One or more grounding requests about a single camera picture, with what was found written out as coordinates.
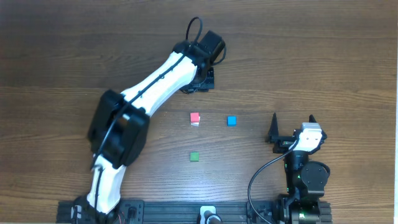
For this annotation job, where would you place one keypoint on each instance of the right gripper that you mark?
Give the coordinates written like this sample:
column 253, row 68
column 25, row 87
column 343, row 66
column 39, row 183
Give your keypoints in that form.
column 283, row 143

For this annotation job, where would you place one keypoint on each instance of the blue cube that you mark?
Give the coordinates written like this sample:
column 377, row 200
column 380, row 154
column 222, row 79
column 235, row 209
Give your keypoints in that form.
column 231, row 121

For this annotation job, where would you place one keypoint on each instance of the red cube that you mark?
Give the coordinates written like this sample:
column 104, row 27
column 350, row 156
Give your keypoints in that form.
column 195, row 117

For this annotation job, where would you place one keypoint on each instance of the green cube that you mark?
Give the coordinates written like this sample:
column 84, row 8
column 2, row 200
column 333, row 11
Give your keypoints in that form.
column 194, row 156

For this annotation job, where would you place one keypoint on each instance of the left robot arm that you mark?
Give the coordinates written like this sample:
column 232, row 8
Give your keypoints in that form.
column 161, row 84

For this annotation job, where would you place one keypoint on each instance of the white cube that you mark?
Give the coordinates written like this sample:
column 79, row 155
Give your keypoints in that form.
column 195, row 124

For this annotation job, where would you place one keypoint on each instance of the mounting rail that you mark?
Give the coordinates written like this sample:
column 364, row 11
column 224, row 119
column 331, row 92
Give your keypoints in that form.
column 174, row 213

